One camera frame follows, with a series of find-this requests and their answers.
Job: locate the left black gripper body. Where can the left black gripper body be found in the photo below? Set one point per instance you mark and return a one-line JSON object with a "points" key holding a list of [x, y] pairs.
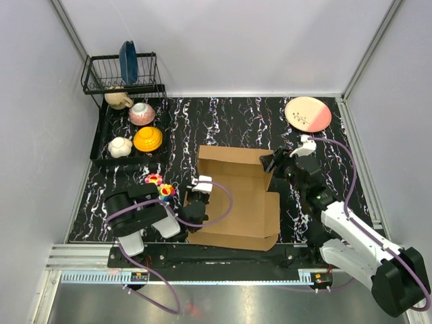
{"points": [[192, 195]]}

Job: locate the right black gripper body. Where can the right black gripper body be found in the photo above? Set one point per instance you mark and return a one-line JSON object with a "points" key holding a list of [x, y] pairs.
{"points": [[287, 165]]}

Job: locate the rainbow flower toy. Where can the rainbow flower toy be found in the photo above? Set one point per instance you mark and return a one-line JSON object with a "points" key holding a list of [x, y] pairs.
{"points": [[166, 191]]}

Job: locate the brown cardboard box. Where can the brown cardboard box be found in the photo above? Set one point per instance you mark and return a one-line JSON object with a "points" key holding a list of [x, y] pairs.
{"points": [[254, 220]]}

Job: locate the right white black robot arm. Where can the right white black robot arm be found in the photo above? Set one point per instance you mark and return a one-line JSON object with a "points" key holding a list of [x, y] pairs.
{"points": [[395, 276]]}

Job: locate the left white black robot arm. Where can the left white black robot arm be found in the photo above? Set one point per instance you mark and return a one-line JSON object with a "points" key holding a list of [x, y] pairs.
{"points": [[142, 206]]}

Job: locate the pink flower toy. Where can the pink flower toy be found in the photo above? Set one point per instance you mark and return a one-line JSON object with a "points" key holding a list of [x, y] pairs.
{"points": [[154, 178]]}

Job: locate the pink cream round plate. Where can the pink cream round plate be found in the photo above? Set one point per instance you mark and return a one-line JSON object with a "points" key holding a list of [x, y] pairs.
{"points": [[308, 114]]}

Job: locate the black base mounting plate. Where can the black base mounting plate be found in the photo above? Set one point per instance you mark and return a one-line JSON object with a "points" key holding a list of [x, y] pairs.
{"points": [[189, 262]]}

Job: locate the yellow ribbed bowl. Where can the yellow ribbed bowl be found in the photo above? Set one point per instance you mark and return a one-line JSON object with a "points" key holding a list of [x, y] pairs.
{"points": [[148, 139]]}

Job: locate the white flower shaped cup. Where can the white flower shaped cup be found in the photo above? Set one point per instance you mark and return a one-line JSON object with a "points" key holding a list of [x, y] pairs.
{"points": [[120, 147]]}

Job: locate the pink patterned bowl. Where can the pink patterned bowl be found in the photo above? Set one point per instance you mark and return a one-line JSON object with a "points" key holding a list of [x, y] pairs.
{"points": [[142, 114]]}

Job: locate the black tray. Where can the black tray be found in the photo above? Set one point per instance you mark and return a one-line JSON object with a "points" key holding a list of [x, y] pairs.
{"points": [[113, 123]]}

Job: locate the beige mug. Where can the beige mug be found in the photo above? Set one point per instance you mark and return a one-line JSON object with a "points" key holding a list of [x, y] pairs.
{"points": [[118, 100]]}

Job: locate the blue plate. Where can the blue plate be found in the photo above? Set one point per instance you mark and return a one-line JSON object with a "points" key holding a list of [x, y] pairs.
{"points": [[128, 63]]}

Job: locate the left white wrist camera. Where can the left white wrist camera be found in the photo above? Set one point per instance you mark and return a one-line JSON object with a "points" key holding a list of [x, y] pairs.
{"points": [[203, 184]]}

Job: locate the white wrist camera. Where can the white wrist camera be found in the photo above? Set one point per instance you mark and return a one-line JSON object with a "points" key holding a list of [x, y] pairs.
{"points": [[306, 147], [203, 184]]}

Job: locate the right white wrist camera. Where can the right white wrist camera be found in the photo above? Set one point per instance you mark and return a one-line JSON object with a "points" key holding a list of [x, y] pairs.
{"points": [[306, 147]]}

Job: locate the black wire dish rack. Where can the black wire dish rack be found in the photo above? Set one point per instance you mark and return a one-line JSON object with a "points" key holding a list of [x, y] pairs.
{"points": [[102, 74]]}

